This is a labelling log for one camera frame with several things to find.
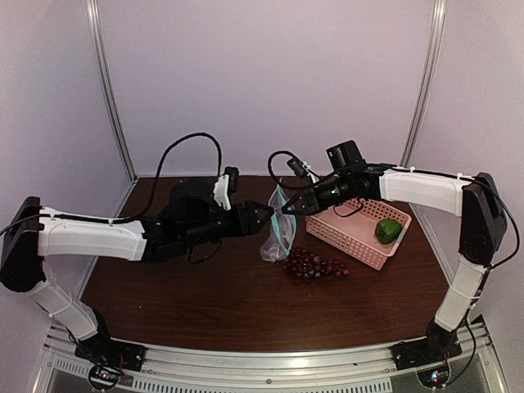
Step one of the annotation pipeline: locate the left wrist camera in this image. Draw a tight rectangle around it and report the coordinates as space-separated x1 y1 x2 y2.
213 166 239 210

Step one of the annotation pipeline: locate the right camera cable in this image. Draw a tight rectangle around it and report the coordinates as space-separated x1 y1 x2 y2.
267 150 312 193

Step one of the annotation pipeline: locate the left camera cable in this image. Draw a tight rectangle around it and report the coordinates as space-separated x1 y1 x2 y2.
145 132 224 214

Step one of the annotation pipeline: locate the aluminium frame post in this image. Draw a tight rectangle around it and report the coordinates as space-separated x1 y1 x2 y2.
400 0 447 167
84 0 138 183

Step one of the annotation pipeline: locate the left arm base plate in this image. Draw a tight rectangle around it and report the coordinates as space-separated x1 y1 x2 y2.
69 332 146 372

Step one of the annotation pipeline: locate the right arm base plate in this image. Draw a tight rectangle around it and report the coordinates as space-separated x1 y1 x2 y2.
391 337 463 371

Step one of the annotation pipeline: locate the front aluminium rail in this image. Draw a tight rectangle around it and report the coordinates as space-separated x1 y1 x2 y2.
29 322 509 392

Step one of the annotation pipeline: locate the left aluminium frame post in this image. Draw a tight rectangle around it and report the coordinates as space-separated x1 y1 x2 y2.
84 0 138 183

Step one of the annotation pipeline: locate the camera cable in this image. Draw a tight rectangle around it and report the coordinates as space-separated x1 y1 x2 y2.
267 150 312 193
145 132 224 214

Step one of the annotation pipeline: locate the pink perforated plastic basket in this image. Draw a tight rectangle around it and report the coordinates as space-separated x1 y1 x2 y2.
305 200 412 271

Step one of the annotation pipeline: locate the green chayote squash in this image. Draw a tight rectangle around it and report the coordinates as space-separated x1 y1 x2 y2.
374 219 403 245

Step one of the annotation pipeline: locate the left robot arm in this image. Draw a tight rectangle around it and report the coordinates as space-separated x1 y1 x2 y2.
1 174 273 364

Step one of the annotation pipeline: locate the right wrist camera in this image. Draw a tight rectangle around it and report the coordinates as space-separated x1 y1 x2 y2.
287 158 320 184

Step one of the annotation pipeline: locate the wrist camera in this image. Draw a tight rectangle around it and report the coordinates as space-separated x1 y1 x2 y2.
287 158 320 184
213 166 239 210

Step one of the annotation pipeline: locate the dark red grape bunch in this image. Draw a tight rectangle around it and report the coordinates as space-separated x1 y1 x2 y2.
282 247 350 281

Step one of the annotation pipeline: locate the clear zip top bag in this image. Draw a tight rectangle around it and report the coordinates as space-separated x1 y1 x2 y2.
260 186 297 263

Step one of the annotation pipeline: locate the right aluminium frame post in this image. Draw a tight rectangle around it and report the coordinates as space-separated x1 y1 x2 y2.
400 0 447 167

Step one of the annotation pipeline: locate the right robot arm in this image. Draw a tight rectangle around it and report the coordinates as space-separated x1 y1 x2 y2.
282 141 514 362

